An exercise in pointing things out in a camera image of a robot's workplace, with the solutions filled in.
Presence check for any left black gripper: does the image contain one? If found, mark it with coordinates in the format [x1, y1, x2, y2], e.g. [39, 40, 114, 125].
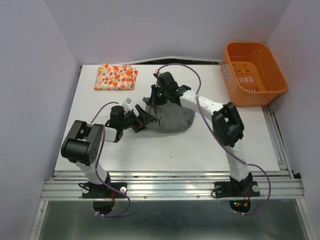
[120, 104, 156, 133]

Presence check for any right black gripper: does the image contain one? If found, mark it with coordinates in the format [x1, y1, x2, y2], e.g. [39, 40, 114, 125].
[147, 84, 169, 106]

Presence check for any grey skirt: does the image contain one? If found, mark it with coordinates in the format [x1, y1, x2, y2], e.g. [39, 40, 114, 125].
[145, 101, 195, 133]

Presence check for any floral orange skirt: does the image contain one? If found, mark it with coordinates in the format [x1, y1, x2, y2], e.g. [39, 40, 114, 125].
[94, 63, 138, 91]

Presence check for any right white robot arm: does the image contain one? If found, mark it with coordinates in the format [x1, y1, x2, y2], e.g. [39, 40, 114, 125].
[144, 72, 253, 198]

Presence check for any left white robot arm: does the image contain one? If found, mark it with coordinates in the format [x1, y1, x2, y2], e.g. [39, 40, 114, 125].
[60, 104, 156, 199]

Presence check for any orange plastic basket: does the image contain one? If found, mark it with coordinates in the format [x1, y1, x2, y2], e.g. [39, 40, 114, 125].
[220, 41, 288, 107]

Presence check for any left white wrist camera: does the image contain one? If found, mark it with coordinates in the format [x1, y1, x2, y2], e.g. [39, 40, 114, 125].
[121, 98, 132, 114]

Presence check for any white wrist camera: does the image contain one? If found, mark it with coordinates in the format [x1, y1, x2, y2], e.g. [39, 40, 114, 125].
[153, 71, 163, 81]
[121, 98, 132, 114]

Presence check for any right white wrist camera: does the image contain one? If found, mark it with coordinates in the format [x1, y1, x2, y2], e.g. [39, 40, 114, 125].
[153, 71, 163, 81]

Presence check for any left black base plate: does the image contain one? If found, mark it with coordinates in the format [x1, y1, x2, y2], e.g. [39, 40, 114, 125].
[78, 182, 126, 199]

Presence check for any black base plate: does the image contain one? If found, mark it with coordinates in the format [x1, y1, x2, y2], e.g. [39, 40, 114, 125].
[211, 181, 260, 199]
[78, 182, 126, 199]

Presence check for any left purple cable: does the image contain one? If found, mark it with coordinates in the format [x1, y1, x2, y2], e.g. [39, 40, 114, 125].
[89, 101, 132, 218]

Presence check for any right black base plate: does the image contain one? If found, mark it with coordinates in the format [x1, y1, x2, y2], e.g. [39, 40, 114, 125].
[211, 181, 260, 199]

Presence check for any aluminium rail frame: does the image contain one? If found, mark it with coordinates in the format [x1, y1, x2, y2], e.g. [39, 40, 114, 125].
[30, 106, 317, 240]

